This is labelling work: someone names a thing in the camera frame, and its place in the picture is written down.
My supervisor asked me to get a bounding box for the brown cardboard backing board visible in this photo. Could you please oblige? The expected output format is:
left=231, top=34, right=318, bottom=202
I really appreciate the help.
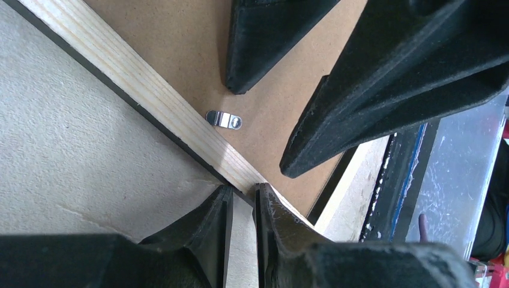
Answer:
left=88, top=1, right=366, bottom=217

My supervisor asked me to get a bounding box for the wooden picture frame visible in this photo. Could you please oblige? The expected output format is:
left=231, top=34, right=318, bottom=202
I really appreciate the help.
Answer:
left=4, top=0, right=391, bottom=288

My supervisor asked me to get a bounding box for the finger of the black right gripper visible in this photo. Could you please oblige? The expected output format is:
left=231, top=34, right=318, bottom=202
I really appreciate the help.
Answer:
left=225, top=0, right=338, bottom=95
left=280, top=1, right=508, bottom=178

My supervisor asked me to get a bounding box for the person in colourful clothes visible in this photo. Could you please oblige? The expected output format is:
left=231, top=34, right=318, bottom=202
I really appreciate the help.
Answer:
left=471, top=140, right=508, bottom=287

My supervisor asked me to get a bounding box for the metal frame retaining clip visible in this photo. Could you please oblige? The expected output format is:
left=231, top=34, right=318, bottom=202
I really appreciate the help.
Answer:
left=205, top=110, right=242, bottom=130

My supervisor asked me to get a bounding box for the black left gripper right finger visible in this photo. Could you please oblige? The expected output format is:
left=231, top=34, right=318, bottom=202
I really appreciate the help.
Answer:
left=254, top=183, right=477, bottom=287

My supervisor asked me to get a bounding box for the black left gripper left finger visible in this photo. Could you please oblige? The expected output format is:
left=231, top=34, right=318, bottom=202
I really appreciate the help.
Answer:
left=1, top=185, right=233, bottom=287

